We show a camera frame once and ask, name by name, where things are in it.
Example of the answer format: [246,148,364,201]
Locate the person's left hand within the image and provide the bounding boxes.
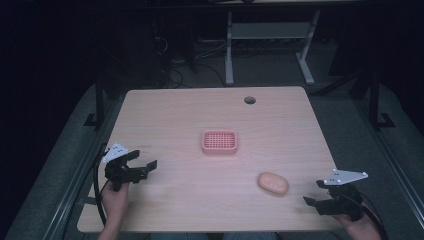
[100,180,131,232]

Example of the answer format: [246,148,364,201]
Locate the pink soap dish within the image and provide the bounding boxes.
[201,129,239,155]

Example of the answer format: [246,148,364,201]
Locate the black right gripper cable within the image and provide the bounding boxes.
[343,191,390,240]

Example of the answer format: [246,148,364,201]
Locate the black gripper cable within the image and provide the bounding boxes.
[92,143,111,228]
[343,191,390,240]

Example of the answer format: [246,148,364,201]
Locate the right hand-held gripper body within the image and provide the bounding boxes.
[315,168,370,223]

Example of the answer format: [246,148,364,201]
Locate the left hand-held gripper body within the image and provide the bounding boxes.
[101,142,150,193]

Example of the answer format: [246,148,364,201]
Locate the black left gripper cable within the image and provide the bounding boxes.
[92,143,111,228]

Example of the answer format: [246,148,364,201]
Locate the black metal stand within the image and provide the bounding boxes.
[83,73,108,130]
[366,69,397,131]

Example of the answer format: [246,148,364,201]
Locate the black floor cables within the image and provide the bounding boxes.
[151,24,228,90]

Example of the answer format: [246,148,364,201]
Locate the white metal desk frame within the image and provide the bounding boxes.
[224,9,322,87]

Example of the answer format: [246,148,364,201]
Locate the metal frame rail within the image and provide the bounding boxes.
[41,99,116,240]
[351,98,424,221]

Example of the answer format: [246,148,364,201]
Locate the person's right hand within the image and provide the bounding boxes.
[332,213,383,240]

